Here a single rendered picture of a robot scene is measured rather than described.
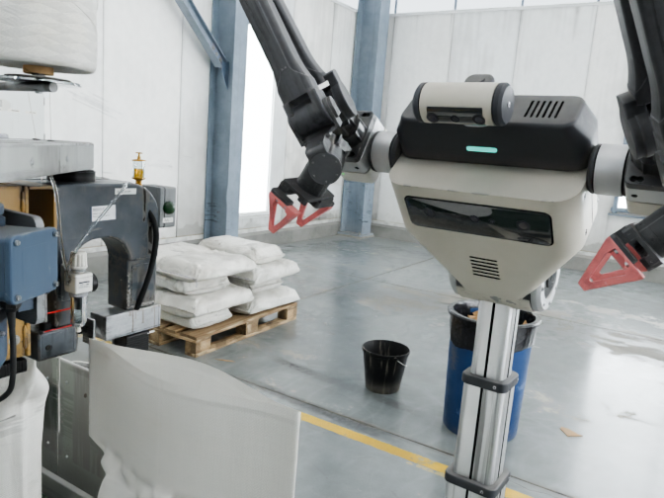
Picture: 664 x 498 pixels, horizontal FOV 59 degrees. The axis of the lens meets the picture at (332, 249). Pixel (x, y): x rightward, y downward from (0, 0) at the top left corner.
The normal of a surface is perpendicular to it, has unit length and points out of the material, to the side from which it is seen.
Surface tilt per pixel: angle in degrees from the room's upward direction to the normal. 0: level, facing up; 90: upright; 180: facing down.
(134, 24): 90
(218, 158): 90
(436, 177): 40
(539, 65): 90
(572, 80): 90
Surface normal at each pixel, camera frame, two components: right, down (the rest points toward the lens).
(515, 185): -0.31, -0.69
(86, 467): -0.53, 0.11
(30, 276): 0.99, 0.10
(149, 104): 0.84, 0.15
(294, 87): -0.25, 0.18
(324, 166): -0.11, 0.44
